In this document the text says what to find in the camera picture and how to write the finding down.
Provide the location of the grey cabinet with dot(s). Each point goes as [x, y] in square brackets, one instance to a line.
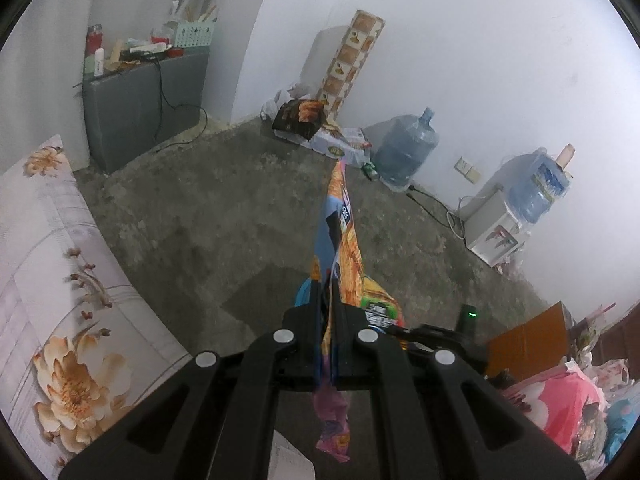
[130, 110]

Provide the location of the blue plastic bin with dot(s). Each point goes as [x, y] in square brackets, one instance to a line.
[301, 294]

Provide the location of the white water dispenser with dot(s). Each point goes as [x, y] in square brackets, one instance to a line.
[492, 225]

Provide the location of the small white bottle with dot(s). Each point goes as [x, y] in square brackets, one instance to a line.
[100, 62]

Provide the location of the red bottle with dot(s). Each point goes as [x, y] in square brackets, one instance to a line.
[93, 40]

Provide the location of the green storage basket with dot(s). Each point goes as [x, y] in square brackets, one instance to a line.
[192, 35]

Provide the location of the white printed carton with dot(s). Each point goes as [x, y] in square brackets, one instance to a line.
[340, 145]

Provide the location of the pink colourful snack packet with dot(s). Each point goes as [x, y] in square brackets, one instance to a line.
[340, 240]

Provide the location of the pink white flower bag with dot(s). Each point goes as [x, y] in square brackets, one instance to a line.
[560, 405]

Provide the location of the blue plastic bag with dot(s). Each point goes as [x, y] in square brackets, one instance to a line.
[619, 422]

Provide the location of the white plastic bag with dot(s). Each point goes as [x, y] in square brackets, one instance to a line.
[280, 100]

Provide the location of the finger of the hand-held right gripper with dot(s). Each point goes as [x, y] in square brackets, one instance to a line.
[405, 335]

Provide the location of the wall socket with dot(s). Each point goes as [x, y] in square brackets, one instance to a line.
[467, 170]

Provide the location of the black snack bag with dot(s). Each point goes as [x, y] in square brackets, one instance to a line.
[297, 120]

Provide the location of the tall patterned box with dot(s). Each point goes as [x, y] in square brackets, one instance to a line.
[352, 55]

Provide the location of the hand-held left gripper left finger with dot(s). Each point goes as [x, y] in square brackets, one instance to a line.
[307, 320]

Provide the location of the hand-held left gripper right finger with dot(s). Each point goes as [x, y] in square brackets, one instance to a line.
[346, 325]

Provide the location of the blue labelled water jug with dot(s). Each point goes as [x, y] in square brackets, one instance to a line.
[537, 190]

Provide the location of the white paper sheet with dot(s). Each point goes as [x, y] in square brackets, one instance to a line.
[290, 460]

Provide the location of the brown wooden furniture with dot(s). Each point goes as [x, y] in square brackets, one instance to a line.
[622, 335]

